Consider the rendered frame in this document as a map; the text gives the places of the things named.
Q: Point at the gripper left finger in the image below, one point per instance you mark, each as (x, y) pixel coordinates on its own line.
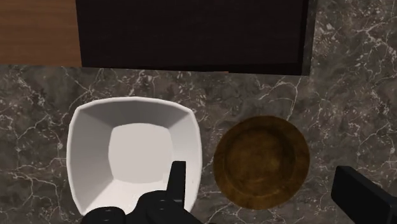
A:
(175, 192)

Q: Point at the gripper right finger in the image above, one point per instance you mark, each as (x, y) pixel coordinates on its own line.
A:
(359, 195)

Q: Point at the white square bowl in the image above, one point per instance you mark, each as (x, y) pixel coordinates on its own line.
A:
(102, 149)

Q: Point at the brown wooden round plate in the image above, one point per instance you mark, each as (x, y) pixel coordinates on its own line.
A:
(261, 161)

